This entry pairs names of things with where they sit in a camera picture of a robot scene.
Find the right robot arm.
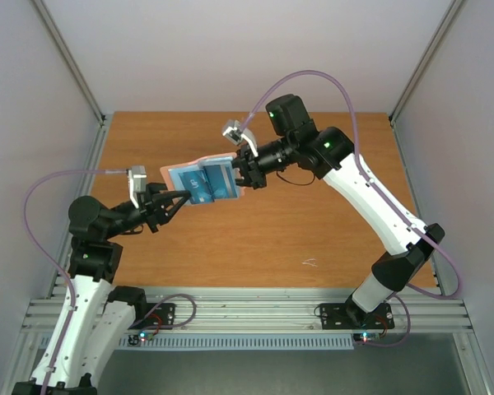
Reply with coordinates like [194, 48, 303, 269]
[222, 94, 445, 328]

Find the light blue card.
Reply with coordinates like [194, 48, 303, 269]
[203, 163, 238, 200]

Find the left circuit board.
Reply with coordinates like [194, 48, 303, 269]
[127, 332, 155, 346]

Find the right aluminium corner post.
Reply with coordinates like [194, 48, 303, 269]
[389, 0, 468, 124]

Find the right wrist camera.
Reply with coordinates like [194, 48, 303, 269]
[221, 119, 259, 157]

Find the blue VIP card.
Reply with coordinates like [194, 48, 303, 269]
[170, 170, 214, 205]

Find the pink card holder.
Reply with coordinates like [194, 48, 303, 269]
[160, 152, 245, 206]

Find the aluminium corner post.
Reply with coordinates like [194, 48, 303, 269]
[30, 0, 106, 124]
[389, 0, 468, 124]

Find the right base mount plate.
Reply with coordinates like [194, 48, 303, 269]
[314, 303, 395, 331]

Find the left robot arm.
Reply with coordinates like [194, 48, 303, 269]
[12, 183, 191, 394]

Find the grey slotted cable duct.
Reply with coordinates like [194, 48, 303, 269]
[39, 333, 355, 351]

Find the base mount plate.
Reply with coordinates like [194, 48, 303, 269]
[314, 303, 395, 331]
[129, 302, 176, 330]

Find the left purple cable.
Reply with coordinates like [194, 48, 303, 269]
[23, 167, 128, 395]

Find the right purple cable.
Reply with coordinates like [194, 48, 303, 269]
[240, 70, 464, 300]

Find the circuit board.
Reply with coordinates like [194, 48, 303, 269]
[127, 332, 155, 346]
[353, 332, 386, 344]

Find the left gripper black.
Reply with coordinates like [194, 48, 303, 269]
[104, 181, 191, 239]

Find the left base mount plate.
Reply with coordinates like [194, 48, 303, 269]
[129, 302, 176, 330]

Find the aluminium rail frame front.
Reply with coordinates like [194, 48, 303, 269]
[22, 286, 474, 335]

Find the right circuit board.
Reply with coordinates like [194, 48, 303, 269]
[353, 332, 386, 344]

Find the left aluminium corner post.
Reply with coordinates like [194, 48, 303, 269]
[30, 0, 106, 124]

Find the purple cable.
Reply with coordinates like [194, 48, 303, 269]
[240, 70, 464, 300]
[23, 167, 128, 395]

